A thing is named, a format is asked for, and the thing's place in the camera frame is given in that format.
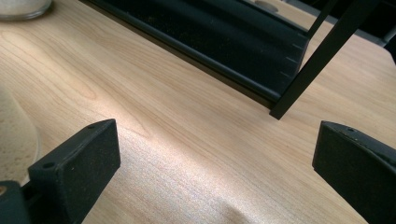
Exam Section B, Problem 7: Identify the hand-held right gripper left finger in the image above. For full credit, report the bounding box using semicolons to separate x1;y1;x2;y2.
27;119;121;224

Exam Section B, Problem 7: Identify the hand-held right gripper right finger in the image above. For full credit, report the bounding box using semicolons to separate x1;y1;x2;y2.
312;120;396;224

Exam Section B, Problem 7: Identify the glass jar with beige powder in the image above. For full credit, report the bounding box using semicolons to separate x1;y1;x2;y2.
0;87;41;185

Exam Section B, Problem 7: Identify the glass jar with white powder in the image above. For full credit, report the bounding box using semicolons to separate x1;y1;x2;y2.
0;0;53;21

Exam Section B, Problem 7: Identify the black two-tier metal rack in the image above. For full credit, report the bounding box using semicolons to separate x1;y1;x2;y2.
78;0;382;120

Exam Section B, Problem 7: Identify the dark round table grommet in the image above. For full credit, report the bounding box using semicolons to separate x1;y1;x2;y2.
253;0;280;13

